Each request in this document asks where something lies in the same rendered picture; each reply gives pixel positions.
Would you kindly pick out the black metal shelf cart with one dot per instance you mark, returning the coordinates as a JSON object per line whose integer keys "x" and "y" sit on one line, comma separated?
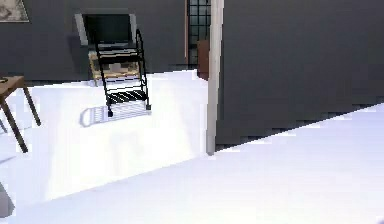
{"x": 123, "y": 76}

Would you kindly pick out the dark grid window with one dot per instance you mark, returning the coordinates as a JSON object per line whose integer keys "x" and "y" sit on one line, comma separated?
{"x": 199, "y": 30}

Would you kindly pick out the light wooden television stand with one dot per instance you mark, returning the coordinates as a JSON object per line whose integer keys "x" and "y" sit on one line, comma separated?
{"x": 115, "y": 70}

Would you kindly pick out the black television set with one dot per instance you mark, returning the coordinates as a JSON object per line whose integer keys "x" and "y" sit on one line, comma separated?
{"x": 106, "y": 28}

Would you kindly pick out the brown wooden table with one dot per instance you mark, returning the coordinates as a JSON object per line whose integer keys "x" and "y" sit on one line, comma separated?
{"x": 13, "y": 100}

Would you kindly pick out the framed wall picture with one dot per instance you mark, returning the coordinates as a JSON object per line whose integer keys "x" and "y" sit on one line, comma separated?
{"x": 11, "y": 10}

